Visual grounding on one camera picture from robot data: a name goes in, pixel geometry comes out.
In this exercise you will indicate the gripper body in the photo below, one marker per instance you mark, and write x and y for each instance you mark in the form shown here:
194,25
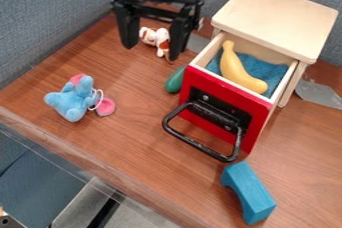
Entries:
156,1

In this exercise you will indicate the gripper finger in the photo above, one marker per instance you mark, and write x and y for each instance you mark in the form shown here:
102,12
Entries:
179,38
128,27

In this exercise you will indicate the drawer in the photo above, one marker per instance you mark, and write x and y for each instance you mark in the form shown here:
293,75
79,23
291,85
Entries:
222,105

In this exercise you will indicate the white brown plush dog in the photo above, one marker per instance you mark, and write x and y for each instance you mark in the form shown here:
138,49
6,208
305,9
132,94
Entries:
156,38

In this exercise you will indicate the green toy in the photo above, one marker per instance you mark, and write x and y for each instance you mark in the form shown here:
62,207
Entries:
175,80

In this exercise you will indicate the yellow toy banana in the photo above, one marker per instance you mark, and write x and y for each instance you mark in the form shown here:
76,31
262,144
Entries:
240,68

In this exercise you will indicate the blue plush elephant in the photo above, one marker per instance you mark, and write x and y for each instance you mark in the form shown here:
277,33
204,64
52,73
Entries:
75,97

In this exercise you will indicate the blue cloth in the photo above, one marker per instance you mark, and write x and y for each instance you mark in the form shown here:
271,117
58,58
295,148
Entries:
267,70

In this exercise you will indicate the cabinet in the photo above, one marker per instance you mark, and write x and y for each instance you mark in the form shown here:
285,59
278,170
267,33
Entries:
276,22

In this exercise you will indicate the blue arch block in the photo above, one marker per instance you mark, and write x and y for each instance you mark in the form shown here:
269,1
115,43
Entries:
249,192

